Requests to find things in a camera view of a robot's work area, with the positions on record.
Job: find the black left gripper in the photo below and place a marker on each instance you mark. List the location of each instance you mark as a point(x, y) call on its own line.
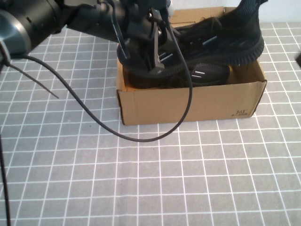
point(143, 23)

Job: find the black knit sneaker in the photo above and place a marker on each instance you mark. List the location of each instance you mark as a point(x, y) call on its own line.
point(223, 47)
point(211, 75)

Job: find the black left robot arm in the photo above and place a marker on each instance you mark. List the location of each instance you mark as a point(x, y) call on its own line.
point(35, 23)

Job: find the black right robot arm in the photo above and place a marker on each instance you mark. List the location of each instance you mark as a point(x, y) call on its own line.
point(298, 58)

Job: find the brown cardboard shoe box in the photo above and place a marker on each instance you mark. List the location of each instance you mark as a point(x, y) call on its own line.
point(164, 106)

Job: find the grey white checked tablecloth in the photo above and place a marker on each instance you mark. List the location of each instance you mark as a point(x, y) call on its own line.
point(141, 176)

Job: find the grey zip tie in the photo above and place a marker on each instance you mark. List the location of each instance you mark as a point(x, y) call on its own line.
point(35, 81)

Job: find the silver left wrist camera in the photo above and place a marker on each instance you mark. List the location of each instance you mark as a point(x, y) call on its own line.
point(170, 8)

